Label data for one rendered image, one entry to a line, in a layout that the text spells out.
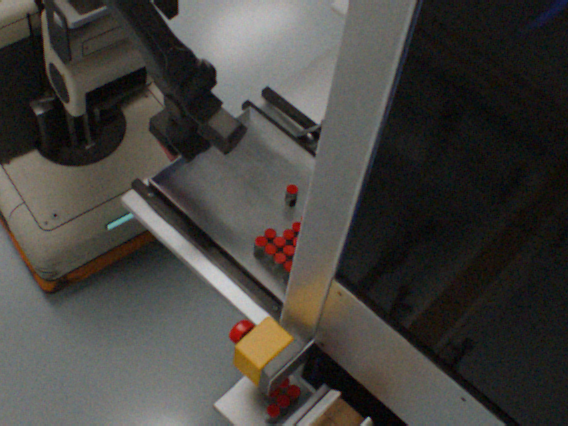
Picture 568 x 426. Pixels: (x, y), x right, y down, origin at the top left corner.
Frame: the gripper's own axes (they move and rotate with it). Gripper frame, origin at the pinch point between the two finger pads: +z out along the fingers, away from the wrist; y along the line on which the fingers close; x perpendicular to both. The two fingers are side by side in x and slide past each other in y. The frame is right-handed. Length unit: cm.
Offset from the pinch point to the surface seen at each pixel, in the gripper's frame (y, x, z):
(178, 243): 12.3, -9.3, 3.5
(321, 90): 5.3, 37.0, 3.5
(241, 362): 35.8, -21.9, -13.1
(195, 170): 3.0, 3.8, 4.8
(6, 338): -19, -28, 101
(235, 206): 13.6, 3.5, 2.6
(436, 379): 55, -14, -36
